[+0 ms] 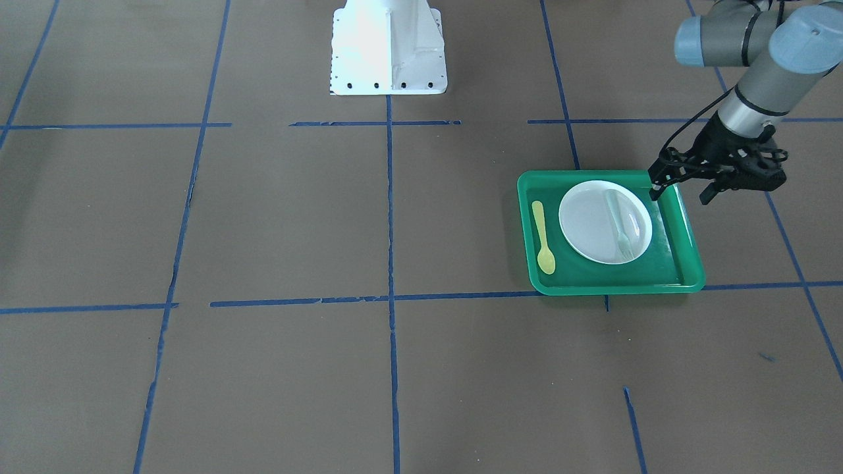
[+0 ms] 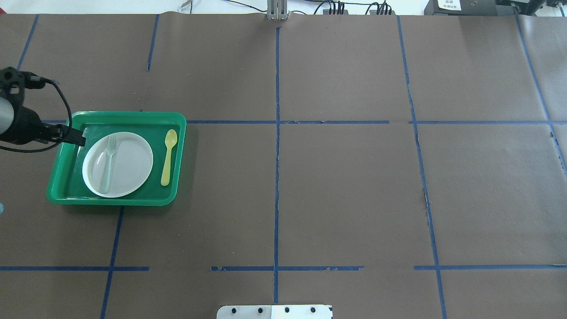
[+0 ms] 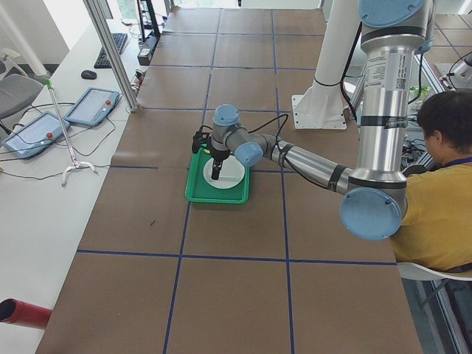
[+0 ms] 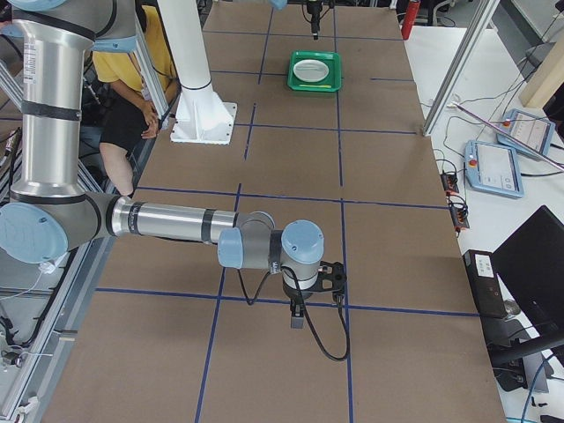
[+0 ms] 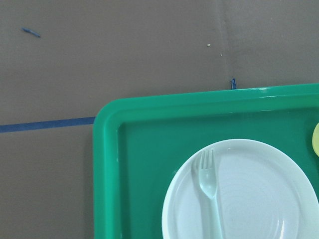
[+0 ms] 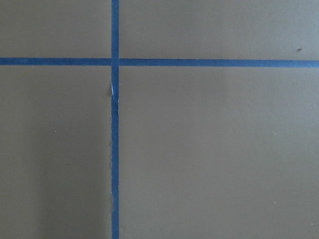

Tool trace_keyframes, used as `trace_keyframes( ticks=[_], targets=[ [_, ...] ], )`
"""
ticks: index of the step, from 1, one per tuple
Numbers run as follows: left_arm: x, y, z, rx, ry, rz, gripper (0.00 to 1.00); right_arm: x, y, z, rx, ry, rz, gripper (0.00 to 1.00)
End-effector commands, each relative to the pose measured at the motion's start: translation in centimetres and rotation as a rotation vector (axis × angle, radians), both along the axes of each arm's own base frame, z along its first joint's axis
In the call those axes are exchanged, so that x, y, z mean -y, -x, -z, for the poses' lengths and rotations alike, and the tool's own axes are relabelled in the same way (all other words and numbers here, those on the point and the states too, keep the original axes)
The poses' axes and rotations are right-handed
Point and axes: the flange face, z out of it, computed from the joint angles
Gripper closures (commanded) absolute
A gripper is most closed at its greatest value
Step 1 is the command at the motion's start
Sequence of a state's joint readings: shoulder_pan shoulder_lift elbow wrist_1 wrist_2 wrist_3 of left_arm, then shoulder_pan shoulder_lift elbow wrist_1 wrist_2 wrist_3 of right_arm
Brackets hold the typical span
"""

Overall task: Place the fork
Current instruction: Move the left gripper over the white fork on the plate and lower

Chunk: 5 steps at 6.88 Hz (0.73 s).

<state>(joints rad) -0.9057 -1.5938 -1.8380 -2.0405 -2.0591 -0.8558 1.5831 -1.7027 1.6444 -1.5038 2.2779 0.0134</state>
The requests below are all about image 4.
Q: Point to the grey aluminium frame post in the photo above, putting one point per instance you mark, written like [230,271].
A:
[470,40]

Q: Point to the green plastic tray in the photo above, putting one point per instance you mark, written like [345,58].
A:
[333,61]

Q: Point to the blue teach pendant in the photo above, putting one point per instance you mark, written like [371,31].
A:
[536,132]
[493,168]

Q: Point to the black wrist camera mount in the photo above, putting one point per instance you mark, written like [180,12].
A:
[331,278]

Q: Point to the black monitor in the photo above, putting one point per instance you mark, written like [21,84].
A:
[530,264]

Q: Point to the black computer box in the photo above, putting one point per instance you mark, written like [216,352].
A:
[484,283]

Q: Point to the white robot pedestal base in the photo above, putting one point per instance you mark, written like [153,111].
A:
[201,117]

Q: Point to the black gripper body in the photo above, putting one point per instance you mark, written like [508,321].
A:
[294,294]
[313,18]

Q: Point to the red cylinder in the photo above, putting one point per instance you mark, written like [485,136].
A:
[410,16]

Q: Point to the person in yellow shirt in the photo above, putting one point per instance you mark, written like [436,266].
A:
[133,117]

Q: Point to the blue teach pendant far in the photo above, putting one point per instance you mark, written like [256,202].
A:
[536,132]

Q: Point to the blue teach pendant near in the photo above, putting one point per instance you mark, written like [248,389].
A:
[493,168]

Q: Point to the white round plate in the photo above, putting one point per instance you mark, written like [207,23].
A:
[311,76]

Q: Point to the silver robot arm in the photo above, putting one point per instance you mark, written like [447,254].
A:
[49,214]
[281,4]

